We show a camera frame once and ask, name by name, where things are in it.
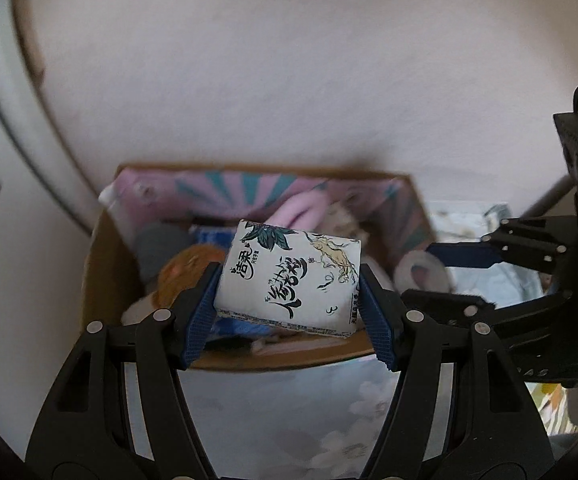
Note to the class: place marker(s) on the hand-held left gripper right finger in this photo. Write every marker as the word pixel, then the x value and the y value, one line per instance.
pixel 376 320

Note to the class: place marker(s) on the blue packet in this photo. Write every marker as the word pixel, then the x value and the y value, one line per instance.
pixel 209 235

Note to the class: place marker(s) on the yellow leaf-print cloth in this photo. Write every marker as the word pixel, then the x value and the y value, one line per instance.
pixel 551 407

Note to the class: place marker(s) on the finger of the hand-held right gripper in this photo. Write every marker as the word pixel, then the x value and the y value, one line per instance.
pixel 529 245
pixel 449 302

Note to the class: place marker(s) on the floral blanket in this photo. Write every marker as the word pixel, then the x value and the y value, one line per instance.
pixel 289 410

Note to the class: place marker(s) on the white printed tissue packet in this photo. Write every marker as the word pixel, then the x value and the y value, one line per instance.
pixel 289 275

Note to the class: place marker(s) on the grey fluffy cloth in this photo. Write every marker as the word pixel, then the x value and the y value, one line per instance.
pixel 156 247

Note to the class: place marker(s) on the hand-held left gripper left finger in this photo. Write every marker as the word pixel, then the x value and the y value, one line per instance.
pixel 201 320

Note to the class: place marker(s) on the wooden wall block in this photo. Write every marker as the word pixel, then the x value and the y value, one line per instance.
pixel 31 52

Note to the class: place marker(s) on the pink fluffy cloth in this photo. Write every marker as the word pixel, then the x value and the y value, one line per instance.
pixel 299 212

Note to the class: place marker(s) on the white tape roll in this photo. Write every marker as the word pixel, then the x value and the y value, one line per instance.
pixel 409 270

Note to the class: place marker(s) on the pink teal striped paper liner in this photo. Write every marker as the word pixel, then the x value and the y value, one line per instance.
pixel 234 190

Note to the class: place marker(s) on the brown cardboard box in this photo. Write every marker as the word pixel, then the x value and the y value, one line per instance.
pixel 104 270

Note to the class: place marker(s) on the orange round plush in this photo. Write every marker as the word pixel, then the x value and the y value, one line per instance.
pixel 186 272

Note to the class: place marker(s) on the white door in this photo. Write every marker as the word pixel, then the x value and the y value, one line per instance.
pixel 19 160

